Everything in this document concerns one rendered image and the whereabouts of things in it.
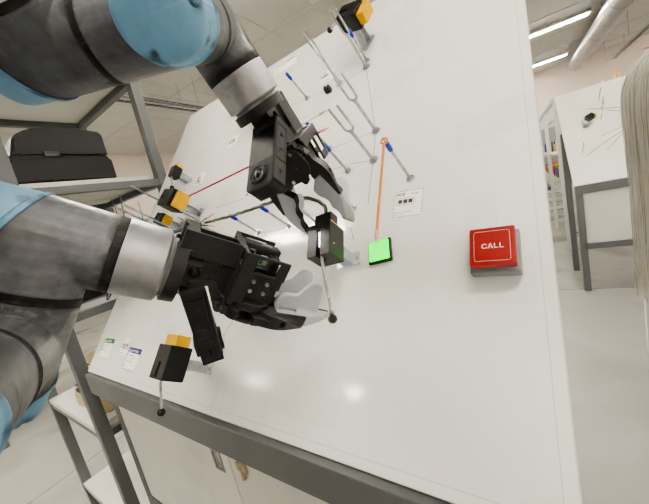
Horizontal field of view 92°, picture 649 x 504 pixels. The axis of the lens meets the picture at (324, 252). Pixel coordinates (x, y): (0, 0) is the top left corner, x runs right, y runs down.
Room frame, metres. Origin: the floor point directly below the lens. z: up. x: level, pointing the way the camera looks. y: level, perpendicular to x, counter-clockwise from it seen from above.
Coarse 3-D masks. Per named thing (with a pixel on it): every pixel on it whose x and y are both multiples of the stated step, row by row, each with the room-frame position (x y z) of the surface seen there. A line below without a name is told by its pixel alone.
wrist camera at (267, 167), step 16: (256, 128) 0.45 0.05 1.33; (272, 128) 0.43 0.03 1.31; (256, 144) 0.44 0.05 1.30; (272, 144) 0.41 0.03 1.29; (256, 160) 0.42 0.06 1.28; (272, 160) 0.40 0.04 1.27; (256, 176) 0.39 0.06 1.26; (272, 176) 0.38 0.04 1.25; (256, 192) 0.39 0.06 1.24; (272, 192) 0.39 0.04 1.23
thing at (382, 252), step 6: (378, 240) 0.50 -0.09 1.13; (384, 240) 0.49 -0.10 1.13; (390, 240) 0.49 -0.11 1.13; (372, 246) 0.50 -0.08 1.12; (378, 246) 0.50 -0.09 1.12; (384, 246) 0.49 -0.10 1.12; (390, 246) 0.49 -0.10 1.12; (372, 252) 0.50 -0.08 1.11; (378, 252) 0.49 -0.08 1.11; (384, 252) 0.48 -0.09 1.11; (390, 252) 0.48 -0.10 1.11; (372, 258) 0.49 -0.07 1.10; (378, 258) 0.48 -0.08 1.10; (384, 258) 0.48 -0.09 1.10; (390, 258) 0.48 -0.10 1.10; (372, 264) 0.49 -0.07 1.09
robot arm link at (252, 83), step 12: (252, 60) 0.41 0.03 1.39; (240, 72) 0.41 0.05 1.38; (252, 72) 0.41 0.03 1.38; (264, 72) 0.42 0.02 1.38; (228, 84) 0.41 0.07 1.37; (240, 84) 0.41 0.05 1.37; (252, 84) 0.41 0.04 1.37; (264, 84) 0.42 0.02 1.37; (276, 84) 0.44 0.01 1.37; (228, 96) 0.42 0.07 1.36; (240, 96) 0.41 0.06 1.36; (252, 96) 0.42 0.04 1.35; (264, 96) 0.43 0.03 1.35; (228, 108) 0.43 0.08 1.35; (240, 108) 0.42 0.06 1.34
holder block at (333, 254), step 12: (312, 228) 0.49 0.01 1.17; (324, 228) 0.48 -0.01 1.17; (336, 228) 0.49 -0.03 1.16; (312, 240) 0.48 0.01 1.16; (324, 240) 0.46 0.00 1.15; (336, 240) 0.47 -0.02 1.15; (312, 252) 0.47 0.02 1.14; (324, 252) 0.45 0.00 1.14; (336, 252) 0.46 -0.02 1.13; (324, 264) 0.48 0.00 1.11
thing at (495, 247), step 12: (492, 228) 0.38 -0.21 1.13; (504, 228) 0.37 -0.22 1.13; (480, 240) 0.38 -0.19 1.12; (492, 240) 0.37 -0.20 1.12; (504, 240) 0.36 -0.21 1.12; (480, 252) 0.37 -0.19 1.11; (492, 252) 0.36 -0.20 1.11; (504, 252) 0.36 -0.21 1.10; (516, 252) 0.35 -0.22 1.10; (480, 264) 0.37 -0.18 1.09; (492, 264) 0.36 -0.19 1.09; (504, 264) 0.35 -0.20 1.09; (516, 264) 0.35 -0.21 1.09
